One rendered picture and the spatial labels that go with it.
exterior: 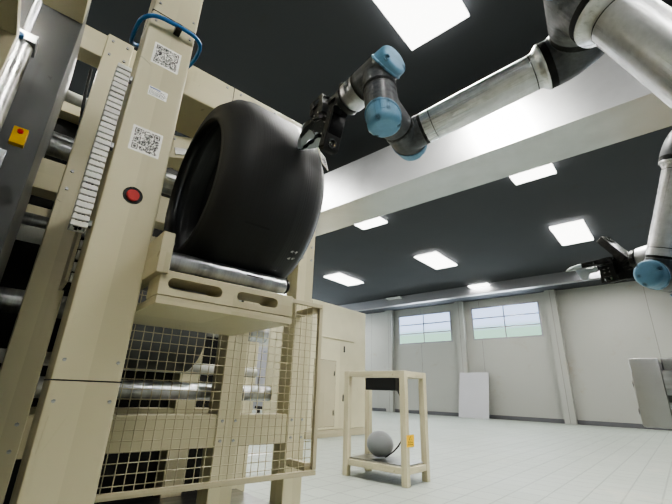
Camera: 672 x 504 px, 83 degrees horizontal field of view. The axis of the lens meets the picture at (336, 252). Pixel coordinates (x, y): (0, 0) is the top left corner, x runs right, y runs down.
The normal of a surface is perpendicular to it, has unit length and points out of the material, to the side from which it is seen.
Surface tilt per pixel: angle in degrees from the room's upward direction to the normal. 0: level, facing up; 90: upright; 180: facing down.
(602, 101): 90
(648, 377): 90
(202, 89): 90
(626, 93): 90
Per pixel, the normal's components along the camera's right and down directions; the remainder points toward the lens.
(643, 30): -0.76, -0.14
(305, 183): 0.64, -0.14
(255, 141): 0.42, -0.37
